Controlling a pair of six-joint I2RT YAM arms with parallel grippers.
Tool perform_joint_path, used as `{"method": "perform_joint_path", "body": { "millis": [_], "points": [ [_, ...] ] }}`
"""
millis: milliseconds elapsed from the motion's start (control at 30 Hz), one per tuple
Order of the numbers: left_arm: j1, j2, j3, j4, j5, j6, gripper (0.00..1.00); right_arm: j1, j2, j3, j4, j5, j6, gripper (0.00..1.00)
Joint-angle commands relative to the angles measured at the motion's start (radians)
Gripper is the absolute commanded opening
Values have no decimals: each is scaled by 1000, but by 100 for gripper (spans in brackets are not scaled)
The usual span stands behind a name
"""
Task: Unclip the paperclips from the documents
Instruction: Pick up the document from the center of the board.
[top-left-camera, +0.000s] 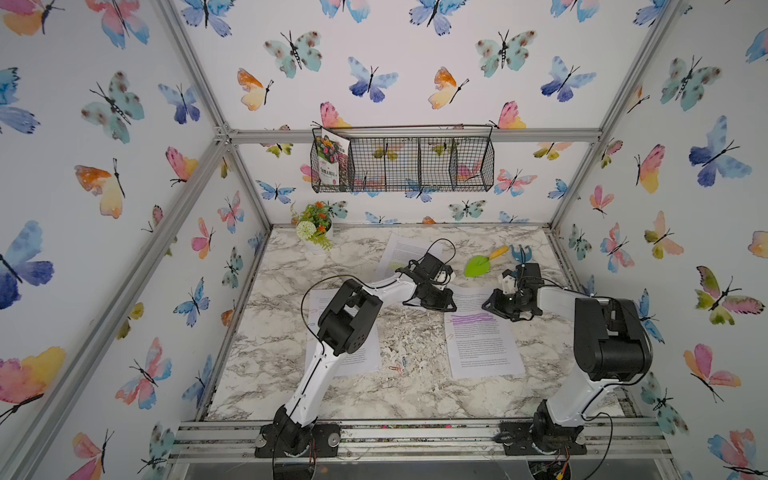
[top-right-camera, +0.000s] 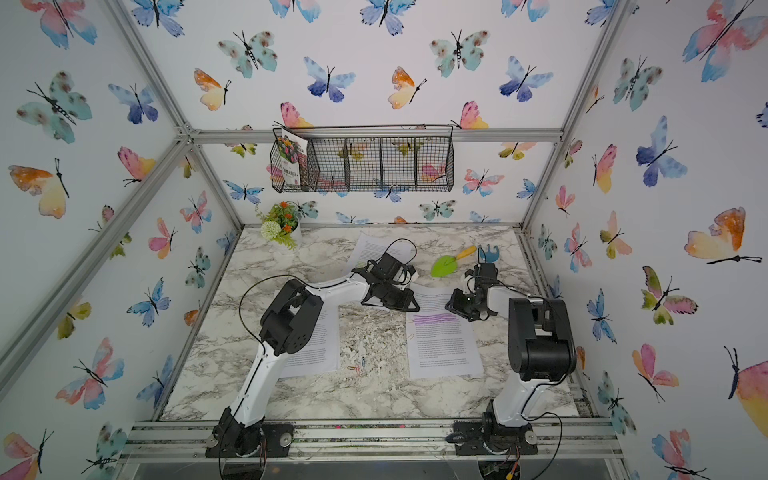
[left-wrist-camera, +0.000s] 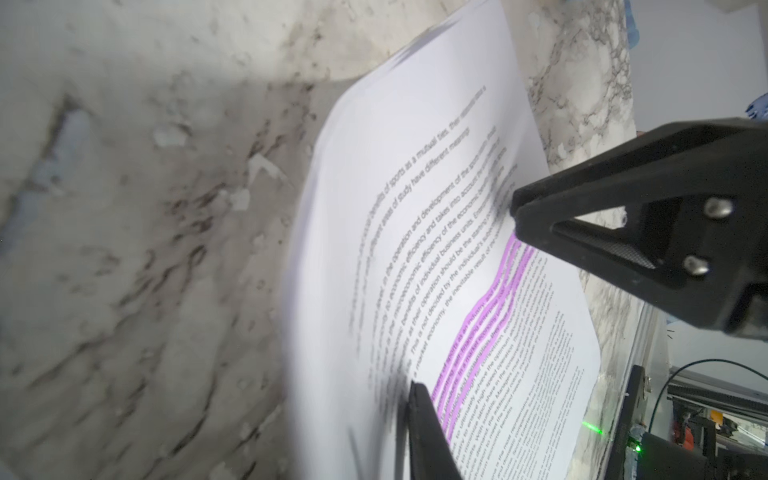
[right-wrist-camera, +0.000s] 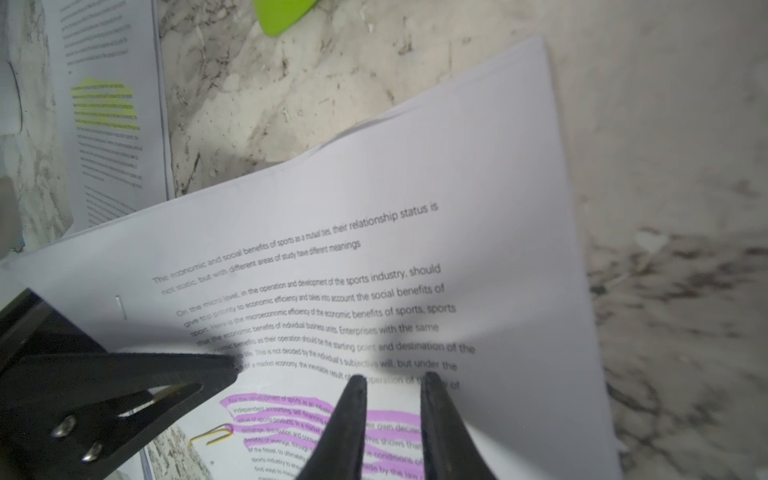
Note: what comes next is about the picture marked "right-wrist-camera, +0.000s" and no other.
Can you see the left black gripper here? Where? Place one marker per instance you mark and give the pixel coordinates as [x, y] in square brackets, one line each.
[71, 411]

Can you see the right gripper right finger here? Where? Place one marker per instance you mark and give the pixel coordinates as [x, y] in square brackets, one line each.
[448, 449]

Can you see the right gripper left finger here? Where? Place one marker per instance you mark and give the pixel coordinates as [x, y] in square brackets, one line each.
[340, 450]

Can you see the yellow paperclip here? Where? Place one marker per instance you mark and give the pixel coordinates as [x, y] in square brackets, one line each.
[214, 435]

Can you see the document with purple highlight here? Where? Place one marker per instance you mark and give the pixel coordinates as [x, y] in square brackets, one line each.
[440, 237]

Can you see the document with green highlight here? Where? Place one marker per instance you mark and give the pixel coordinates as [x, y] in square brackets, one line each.
[107, 77]

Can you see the green toy trowel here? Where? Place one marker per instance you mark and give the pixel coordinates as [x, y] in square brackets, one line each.
[276, 16]

